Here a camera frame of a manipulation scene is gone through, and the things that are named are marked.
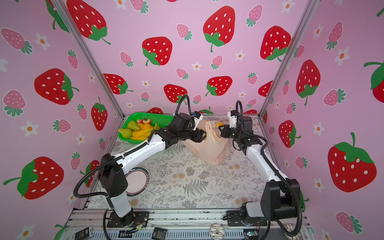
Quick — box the black square tag centre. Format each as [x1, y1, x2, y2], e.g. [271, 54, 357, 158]
[151, 227, 168, 240]

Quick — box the banana print plastic bag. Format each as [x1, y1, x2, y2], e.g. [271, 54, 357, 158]
[182, 121, 231, 166]

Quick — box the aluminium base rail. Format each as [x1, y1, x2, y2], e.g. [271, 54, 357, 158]
[64, 208, 316, 240]

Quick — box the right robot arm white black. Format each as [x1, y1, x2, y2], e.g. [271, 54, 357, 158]
[219, 111, 303, 227]

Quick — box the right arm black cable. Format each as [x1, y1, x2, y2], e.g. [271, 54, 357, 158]
[232, 100, 304, 238]

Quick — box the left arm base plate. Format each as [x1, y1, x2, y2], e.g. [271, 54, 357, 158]
[107, 211, 150, 228]

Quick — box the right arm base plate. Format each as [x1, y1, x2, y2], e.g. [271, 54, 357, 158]
[222, 210, 268, 227]

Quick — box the round white plate dark rim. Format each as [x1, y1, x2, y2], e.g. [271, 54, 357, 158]
[126, 167, 151, 197]

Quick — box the white sprinkled donut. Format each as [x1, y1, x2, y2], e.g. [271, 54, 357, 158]
[285, 224, 300, 240]
[210, 223, 225, 240]

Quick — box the black square tag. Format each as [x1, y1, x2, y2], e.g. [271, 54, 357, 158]
[151, 227, 168, 240]
[74, 227, 92, 240]

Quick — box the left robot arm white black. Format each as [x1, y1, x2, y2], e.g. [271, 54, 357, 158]
[99, 112, 206, 227]

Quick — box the yellow fake banana bunch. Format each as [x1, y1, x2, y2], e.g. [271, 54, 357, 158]
[130, 128, 154, 141]

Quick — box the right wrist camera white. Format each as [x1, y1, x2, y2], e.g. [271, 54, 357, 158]
[228, 110, 238, 128]

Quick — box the white sprinkled donut centre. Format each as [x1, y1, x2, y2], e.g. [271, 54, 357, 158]
[210, 223, 225, 240]

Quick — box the black square tag left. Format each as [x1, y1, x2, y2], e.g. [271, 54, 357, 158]
[74, 227, 92, 240]

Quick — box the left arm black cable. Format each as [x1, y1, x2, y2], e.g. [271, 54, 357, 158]
[72, 94, 193, 240]

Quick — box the yellow green fake starfruit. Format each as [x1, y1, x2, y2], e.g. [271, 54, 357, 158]
[118, 128, 133, 139]

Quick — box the aluminium frame post left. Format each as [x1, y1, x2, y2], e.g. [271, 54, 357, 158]
[52, 0, 125, 119]

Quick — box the aluminium frame post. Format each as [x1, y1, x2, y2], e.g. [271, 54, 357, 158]
[52, 0, 125, 119]
[258, 0, 320, 118]

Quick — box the white sprinkled donut right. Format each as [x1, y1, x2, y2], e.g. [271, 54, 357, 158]
[285, 224, 300, 240]

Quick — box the aluminium frame post right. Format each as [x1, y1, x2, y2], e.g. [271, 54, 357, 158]
[258, 0, 320, 118]

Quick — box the green plastic fruit basket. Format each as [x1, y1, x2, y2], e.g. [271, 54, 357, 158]
[118, 113, 174, 144]

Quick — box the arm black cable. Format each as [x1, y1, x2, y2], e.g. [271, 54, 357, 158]
[72, 94, 193, 240]
[232, 100, 304, 238]

